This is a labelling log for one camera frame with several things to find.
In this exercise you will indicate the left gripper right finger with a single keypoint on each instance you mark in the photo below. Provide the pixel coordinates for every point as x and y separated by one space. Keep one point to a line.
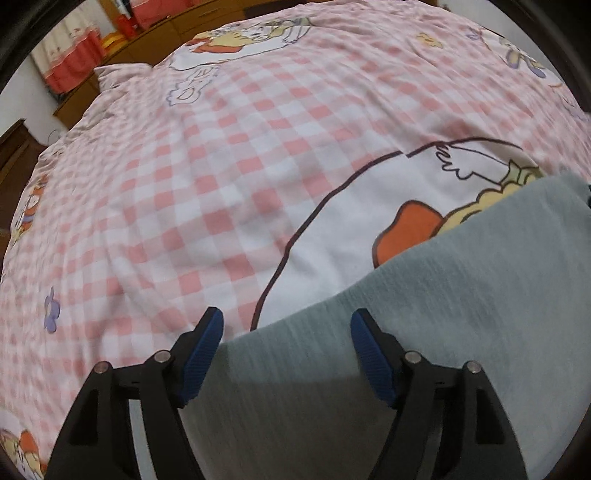
449 423

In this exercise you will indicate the cream and red curtain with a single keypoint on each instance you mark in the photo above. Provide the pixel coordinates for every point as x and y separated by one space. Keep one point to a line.
74 46

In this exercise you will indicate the long wooden low cabinet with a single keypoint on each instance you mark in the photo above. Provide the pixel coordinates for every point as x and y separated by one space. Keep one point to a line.
157 42

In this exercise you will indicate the grey-green pants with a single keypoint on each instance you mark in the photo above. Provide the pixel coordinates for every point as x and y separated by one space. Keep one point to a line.
509 288

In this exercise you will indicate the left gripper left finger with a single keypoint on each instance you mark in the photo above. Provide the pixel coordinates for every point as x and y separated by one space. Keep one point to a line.
96 440

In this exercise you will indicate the dark wooden headboard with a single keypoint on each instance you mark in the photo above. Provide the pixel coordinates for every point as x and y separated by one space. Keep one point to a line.
19 152

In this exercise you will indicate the pink checkered bed sheet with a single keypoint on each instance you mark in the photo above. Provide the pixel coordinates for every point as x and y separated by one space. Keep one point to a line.
263 167

